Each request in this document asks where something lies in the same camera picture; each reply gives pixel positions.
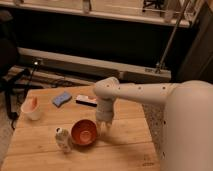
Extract white cup with orange item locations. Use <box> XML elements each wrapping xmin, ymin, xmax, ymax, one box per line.
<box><xmin>21</xmin><ymin>97</ymin><xmax>42</xmax><ymax>121</ymax></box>

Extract red-brown ceramic bowl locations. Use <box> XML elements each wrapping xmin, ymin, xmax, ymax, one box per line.
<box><xmin>71</xmin><ymin>119</ymin><xmax>97</xmax><ymax>146</ymax></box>

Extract white patterned bottle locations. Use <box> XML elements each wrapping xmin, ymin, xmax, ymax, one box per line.
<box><xmin>55</xmin><ymin>127</ymin><xmax>73</xmax><ymax>153</ymax></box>

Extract black tripod stand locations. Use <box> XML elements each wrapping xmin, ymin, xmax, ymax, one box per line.
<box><xmin>3</xmin><ymin>58</ymin><xmax>44</xmax><ymax>101</ymax></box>

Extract long white shelf beam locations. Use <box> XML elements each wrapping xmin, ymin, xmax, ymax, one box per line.
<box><xmin>19</xmin><ymin>48</ymin><xmax>171</xmax><ymax>83</ymax></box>

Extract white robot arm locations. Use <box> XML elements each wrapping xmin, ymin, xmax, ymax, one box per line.
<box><xmin>94</xmin><ymin>77</ymin><xmax>213</xmax><ymax>171</ymax></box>

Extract blue sponge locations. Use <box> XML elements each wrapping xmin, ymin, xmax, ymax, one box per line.
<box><xmin>52</xmin><ymin>92</ymin><xmax>72</xmax><ymax>107</ymax></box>

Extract black and white box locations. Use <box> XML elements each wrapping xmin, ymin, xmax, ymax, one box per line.
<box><xmin>76</xmin><ymin>95</ymin><xmax>97</xmax><ymax>107</ymax></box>

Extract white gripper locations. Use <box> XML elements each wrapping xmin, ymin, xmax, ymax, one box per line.
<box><xmin>96</xmin><ymin>98</ymin><xmax>114</xmax><ymax>134</ymax></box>

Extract metal pole stand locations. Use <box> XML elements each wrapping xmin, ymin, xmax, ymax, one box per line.
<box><xmin>155</xmin><ymin>0</ymin><xmax>190</xmax><ymax>74</ymax></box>

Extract black office chair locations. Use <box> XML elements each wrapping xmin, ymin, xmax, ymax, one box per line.
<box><xmin>0</xmin><ymin>10</ymin><xmax>19</xmax><ymax>129</ymax></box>

